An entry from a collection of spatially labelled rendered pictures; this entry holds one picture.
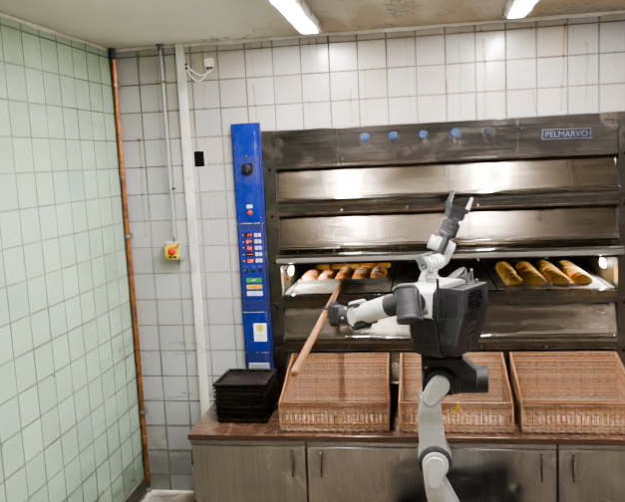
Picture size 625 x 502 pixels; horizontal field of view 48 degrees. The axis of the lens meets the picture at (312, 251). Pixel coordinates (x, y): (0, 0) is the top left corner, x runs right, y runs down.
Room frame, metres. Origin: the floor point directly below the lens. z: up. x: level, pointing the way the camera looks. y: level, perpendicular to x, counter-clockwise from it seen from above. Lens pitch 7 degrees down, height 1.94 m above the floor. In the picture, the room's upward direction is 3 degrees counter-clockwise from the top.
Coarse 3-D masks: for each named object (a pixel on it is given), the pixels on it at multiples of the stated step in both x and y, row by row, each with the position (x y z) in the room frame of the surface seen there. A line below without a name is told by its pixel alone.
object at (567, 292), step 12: (576, 288) 3.75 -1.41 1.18; (588, 288) 3.73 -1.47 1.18; (600, 288) 3.72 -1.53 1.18; (612, 288) 3.70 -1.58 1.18; (288, 300) 3.94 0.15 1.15; (300, 300) 3.93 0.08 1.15; (312, 300) 3.92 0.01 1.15; (324, 300) 3.91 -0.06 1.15; (336, 300) 3.90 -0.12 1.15; (348, 300) 3.89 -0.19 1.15
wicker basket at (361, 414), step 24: (312, 360) 3.88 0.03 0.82; (336, 360) 3.86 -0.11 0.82; (360, 360) 3.84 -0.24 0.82; (384, 360) 3.82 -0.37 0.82; (288, 384) 3.71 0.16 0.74; (312, 384) 3.84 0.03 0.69; (336, 384) 3.82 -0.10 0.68; (360, 384) 3.81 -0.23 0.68; (384, 384) 3.79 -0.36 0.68; (288, 408) 3.44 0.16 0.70; (312, 408) 3.42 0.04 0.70; (336, 408) 3.40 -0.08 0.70; (360, 408) 3.39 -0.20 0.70; (384, 408) 3.37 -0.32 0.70
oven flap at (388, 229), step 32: (288, 224) 3.96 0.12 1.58; (320, 224) 3.93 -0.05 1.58; (352, 224) 3.90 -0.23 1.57; (384, 224) 3.87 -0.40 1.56; (416, 224) 3.84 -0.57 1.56; (480, 224) 3.78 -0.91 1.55; (512, 224) 3.75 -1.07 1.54; (544, 224) 3.73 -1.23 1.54; (576, 224) 3.70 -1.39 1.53; (608, 224) 3.67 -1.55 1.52
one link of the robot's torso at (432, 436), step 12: (432, 384) 2.88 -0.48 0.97; (444, 384) 2.87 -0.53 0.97; (420, 396) 3.01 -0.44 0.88; (432, 396) 2.88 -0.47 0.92; (444, 396) 2.88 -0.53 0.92; (420, 408) 2.90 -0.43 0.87; (432, 408) 2.89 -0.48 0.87; (420, 420) 2.91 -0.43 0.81; (432, 420) 2.91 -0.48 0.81; (420, 432) 2.93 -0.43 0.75; (432, 432) 2.92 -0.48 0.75; (444, 432) 2.91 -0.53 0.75; (420, 444) 2.93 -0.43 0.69; (432, 444) 2.92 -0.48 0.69; (444, 444) 2.91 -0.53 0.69; (420, 456) 2.92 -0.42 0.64; (420, 468) 2.92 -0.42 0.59
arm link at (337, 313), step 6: (330, 306) 3.35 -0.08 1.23; (336, 306) 3.34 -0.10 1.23; (342, 306) 3.34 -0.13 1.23; (330, 312) 3.35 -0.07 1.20; (336, 312) 3.33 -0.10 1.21; (342, 312) 3.29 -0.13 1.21; (330, 318) 3.35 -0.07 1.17; (336, 318) 3.33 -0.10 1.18; (342, 318) 3.27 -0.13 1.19; (330, 324) 3.36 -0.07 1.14; (336, 324) 3.36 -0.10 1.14; (342, 324) 3.31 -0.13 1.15
